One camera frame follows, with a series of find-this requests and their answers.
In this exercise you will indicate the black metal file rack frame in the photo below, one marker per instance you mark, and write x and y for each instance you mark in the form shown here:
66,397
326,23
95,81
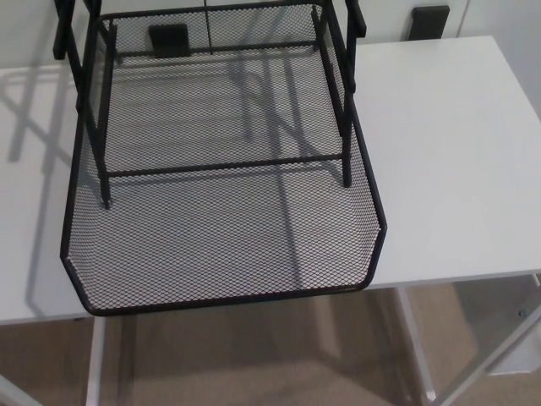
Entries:
60,42

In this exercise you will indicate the black rectangular bracket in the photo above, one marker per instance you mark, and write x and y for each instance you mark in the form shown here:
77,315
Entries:
430,22
168,40

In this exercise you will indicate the white desk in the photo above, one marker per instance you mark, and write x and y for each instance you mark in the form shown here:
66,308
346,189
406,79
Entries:
444,148

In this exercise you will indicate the black mesh file tray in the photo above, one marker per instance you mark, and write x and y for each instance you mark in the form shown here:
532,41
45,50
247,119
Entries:
211,237

